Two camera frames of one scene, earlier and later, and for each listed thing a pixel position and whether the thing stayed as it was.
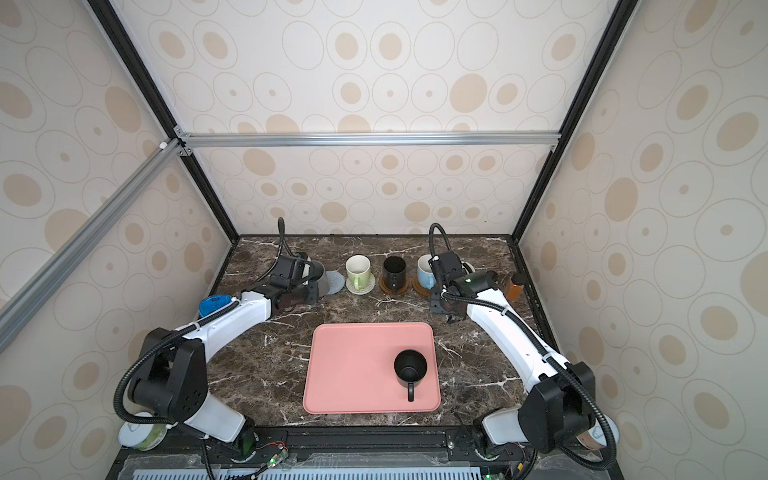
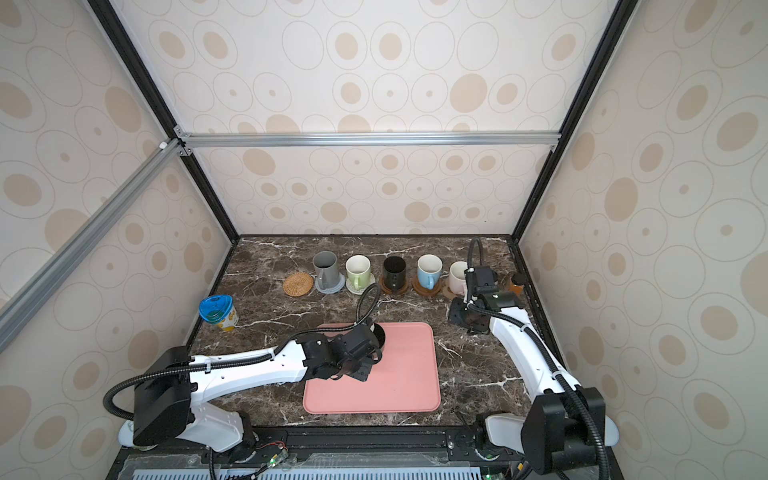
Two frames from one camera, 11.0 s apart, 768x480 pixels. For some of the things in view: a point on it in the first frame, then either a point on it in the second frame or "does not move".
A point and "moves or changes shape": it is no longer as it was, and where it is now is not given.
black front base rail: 364,452 does not move
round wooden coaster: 382,281 does not move
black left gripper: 313,298 to 368,361
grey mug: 322,283 moves or changes shape
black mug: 410,365 to 379,334
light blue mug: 426,276 does not move
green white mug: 358,269 does not move
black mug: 394,268 does not move
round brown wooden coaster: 419,288 does not move
